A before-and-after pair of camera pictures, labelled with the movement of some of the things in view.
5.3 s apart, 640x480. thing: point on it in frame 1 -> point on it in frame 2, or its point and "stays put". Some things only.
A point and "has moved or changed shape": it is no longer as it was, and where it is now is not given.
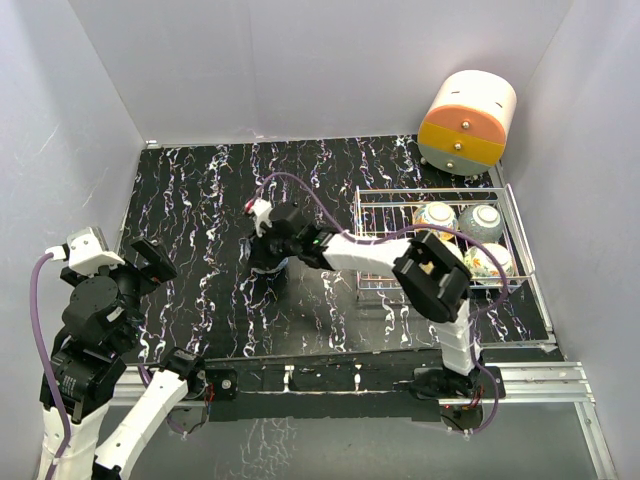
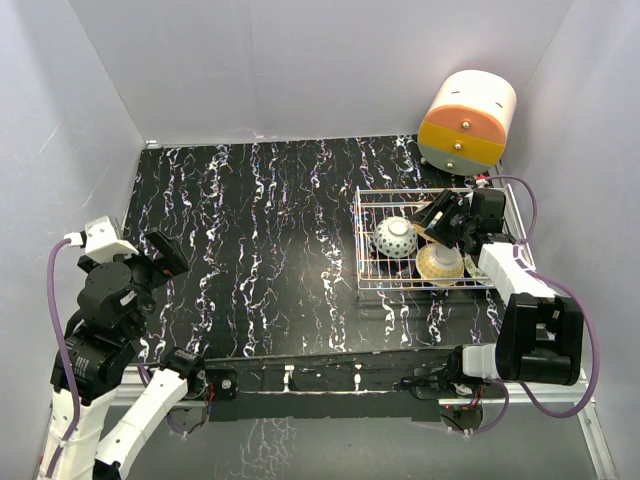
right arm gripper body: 273,247 -> 466,224
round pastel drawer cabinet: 466,123 stays put
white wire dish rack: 480,222 stays put
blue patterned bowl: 262,269 has moved or changed shape
